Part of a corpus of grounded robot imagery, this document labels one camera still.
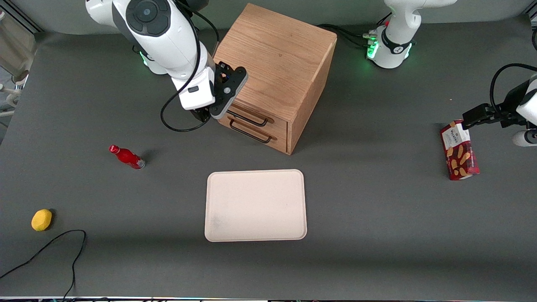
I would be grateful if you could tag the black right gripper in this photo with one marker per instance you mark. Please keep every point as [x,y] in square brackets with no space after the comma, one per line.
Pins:
[202,115]

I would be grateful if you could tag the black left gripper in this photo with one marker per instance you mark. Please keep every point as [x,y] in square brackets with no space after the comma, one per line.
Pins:
[511,102]

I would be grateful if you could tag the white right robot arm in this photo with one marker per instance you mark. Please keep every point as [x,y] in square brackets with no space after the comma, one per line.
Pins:
[168,37]

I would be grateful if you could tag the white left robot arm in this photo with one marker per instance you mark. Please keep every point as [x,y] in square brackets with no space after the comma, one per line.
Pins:
[398,21]

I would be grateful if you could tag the oak wooden drawer cabinet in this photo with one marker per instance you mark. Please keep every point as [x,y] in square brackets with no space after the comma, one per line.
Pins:
[277,54]

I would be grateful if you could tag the red tartan shortbread box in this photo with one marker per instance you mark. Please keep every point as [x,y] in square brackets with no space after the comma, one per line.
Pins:
[459,155]

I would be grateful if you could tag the cream rectangular tray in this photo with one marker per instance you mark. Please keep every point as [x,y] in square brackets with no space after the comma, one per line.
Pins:
[256,205]

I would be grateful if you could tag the red bottle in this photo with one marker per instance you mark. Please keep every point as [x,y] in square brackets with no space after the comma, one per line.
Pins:
[128,157]

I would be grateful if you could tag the pale translucent background object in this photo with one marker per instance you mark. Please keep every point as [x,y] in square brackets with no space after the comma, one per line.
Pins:
[16,46]

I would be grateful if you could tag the yellow lemon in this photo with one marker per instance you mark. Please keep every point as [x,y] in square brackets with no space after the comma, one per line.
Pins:
[41,220]

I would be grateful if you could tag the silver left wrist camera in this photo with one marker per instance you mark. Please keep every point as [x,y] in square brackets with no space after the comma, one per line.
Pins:
[524,138]

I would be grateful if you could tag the dark aluminium frame rail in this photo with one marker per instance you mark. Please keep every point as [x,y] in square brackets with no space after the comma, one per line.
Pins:
[27,20]

